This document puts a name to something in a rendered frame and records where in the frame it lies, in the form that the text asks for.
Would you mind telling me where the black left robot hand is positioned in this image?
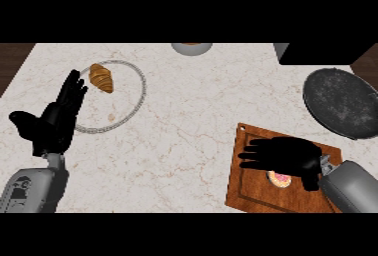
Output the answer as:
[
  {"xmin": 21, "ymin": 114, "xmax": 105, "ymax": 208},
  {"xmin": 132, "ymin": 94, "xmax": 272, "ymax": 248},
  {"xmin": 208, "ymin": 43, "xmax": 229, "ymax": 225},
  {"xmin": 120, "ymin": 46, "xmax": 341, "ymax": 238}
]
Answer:
[{"xmin": 8, "ymin": 69, "xmax": 90, "ymax": 158}]

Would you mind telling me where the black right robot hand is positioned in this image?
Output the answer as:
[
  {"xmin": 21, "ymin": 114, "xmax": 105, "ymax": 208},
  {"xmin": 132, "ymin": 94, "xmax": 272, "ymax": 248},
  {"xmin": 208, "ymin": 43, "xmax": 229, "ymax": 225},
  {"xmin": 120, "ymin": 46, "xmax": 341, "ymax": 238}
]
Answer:
[{"xmin": 238, "ymin": 136, "xmax": 325, "ymax": 192}]

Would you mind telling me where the brown wooden cutting board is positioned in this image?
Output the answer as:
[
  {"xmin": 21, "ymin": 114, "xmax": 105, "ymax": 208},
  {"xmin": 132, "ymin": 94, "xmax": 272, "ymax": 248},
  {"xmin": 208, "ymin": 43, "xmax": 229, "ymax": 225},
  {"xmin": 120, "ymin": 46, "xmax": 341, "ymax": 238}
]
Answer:
[{"xmin": 225, "ymin": 122, "xmax": 344, "ymax": 214}]

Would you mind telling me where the dark grey round pan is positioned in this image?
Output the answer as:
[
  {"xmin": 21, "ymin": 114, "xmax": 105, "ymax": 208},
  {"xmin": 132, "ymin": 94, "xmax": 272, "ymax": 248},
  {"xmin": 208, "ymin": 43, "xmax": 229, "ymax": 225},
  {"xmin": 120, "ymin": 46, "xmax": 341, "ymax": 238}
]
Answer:
[{"xmin": 301, "ymin": 67, "xmax": 378, "ymax": 141}]

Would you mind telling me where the white marble plate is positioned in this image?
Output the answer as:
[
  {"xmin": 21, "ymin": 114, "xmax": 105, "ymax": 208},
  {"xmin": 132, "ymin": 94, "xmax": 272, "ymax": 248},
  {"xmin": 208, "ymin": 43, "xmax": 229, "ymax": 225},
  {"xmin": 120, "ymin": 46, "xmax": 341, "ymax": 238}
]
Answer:
[{"xmin": 72, "ymin": 59, "xmax": 148, "ymax": 135}]

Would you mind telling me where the golden brown croissant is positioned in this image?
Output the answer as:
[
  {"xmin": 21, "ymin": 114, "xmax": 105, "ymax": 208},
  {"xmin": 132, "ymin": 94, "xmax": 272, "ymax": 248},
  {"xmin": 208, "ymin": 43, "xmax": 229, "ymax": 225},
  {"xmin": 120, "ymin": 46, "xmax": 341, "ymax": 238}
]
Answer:
[{"xmin": 87, "ymin": 63, "xmax": 115, "ymax": 94}]

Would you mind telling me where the black box appliance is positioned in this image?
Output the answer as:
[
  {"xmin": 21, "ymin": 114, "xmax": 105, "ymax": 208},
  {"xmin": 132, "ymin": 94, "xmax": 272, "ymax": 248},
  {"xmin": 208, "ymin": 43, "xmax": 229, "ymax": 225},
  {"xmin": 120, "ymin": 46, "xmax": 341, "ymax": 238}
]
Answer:
[{"xmin": 273, "ymin": 43, "xmax": 377, "ymax": 66}]

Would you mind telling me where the grey round bowl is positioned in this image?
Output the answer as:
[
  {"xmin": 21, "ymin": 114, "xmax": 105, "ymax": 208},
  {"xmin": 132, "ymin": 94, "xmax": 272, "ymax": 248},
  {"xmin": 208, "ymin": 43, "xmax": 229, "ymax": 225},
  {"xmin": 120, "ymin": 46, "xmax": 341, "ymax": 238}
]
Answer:
[{"xmin": 170, "ymin": 43, "xmax": 214, "ymax": 57}]

